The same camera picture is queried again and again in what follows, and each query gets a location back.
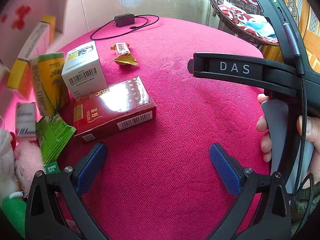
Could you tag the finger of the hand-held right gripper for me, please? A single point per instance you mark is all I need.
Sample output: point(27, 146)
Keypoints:
point(200, 65)

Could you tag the golden snack wrapper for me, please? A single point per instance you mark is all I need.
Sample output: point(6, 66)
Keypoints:
point(122, 51)

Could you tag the red cigarette box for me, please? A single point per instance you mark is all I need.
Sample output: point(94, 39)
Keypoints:
point(112, 105)

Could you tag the light blue cloth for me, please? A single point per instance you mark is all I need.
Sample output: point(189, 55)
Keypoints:
point(260, 28)

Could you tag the person's right forearm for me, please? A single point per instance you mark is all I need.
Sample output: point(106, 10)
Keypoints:
point(305, 202)

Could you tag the yellow and white box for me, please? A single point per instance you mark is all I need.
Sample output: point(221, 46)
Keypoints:
point(18, 77)

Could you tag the white and blue box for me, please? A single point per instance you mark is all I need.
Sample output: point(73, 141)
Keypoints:
point(83, 75)

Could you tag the hanging wicker chair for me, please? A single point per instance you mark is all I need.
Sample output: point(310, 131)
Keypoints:
point(215, 5)

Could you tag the green and yellow box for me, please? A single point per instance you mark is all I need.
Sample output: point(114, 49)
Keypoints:
point(47, 80)

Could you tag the wooden door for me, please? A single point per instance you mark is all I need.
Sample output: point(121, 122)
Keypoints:
point(313, 17)

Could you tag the red and white box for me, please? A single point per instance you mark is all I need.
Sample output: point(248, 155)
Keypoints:
point(25, 120)

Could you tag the magenta tablecloth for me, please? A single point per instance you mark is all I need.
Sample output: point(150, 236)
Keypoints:
point(175, 130)

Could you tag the green paper tag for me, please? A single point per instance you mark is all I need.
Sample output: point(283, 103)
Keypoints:
point(51, 168)

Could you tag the person's right hand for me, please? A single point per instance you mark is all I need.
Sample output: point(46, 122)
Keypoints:
point(312, 130)

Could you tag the red patterned seat cushion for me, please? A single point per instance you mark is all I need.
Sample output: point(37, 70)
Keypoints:
point(237, 15)

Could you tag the white plush toy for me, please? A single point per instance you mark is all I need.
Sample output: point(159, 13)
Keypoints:
point(6, 160)

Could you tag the pink plush toy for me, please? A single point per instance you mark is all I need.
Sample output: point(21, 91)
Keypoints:
point(27, 162)

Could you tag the green snack packet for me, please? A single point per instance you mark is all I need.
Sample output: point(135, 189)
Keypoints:
point(52, 135)

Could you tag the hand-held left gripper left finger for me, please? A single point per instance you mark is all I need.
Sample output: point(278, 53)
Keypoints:
point(91, 170)

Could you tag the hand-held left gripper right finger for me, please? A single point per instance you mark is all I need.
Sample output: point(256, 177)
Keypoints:
point(225, 170)

